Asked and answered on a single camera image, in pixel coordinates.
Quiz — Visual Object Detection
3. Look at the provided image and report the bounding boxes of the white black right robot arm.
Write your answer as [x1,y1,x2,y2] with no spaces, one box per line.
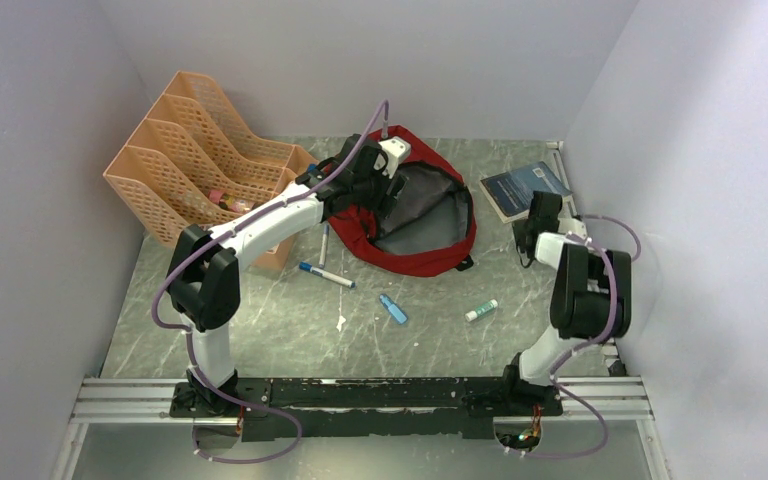
[499,192,641,414]

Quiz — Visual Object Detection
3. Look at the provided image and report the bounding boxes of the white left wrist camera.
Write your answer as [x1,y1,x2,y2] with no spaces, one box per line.
[375,136,411,179]

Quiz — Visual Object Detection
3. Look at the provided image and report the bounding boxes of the white green glue stick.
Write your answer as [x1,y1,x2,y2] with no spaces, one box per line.
[464,299,499,322]

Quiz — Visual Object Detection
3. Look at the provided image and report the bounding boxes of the aluminium frame rail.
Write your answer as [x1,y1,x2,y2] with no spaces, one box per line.
[70,377,654,425]

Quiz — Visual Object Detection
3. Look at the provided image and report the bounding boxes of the dark blue book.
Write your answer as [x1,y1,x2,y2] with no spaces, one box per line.
[480,161,572,224]

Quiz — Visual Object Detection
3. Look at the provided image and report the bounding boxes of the orange plastic desk organizer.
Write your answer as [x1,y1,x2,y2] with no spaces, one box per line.
[103,71,315,248]

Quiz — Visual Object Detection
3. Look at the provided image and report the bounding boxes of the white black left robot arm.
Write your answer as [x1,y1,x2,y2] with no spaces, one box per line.
[164,135,411,416]

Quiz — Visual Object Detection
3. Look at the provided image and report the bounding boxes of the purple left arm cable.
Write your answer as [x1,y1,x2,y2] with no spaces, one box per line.
[150,99,392,465]

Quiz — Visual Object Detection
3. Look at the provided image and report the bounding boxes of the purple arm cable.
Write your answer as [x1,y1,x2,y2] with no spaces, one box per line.
[503,213,644,460]
[150,99,392,465]

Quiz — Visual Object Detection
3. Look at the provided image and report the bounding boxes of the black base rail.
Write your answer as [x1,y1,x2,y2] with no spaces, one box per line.
[168,374,563,442]

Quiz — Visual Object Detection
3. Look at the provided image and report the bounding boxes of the red student backpack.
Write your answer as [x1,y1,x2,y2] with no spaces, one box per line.
[328,125,477,277]

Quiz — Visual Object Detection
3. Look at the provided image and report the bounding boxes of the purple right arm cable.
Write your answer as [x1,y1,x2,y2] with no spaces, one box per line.
[503,213,644,460]

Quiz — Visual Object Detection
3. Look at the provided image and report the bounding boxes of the blue white marker pen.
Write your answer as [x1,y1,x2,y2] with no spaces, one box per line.
[299,262,356,289]

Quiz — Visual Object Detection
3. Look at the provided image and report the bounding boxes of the pink bottle in organizer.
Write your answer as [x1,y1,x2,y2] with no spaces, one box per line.
[208,189,254,214]

